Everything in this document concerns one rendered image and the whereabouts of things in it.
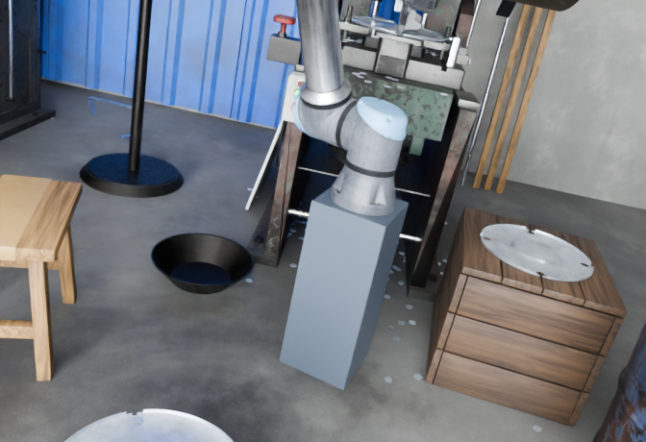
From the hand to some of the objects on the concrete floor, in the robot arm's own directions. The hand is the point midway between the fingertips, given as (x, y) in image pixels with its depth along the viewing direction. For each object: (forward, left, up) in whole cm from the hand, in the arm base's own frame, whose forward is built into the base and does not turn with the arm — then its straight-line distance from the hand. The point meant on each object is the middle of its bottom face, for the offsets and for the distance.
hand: (398, 30), depth 169 cm
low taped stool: (-82, +52, -80) cm, 126 cm away
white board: (+46, +50, -79) cm, 104 cm away
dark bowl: (-32, +33, -79) cm, 92 cm away
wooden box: (-12, -53, -79) cm, 96 cm away
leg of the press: (+48, -13, -80) cm, 94 cm away
